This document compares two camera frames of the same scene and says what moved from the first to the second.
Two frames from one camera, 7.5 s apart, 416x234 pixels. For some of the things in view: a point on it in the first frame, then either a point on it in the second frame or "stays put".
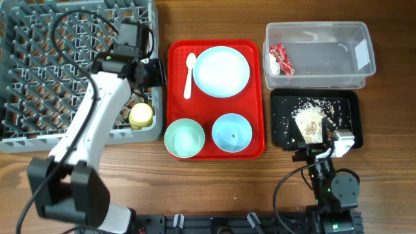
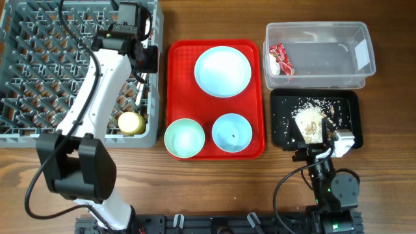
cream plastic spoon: (190, 60) to (139, 86)
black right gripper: (309, 151) stays put
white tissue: (275, 66) stays put
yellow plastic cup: (140, 116) to (132, 123)
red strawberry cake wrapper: (277, 50) stays put
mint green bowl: (184, 138) stays put
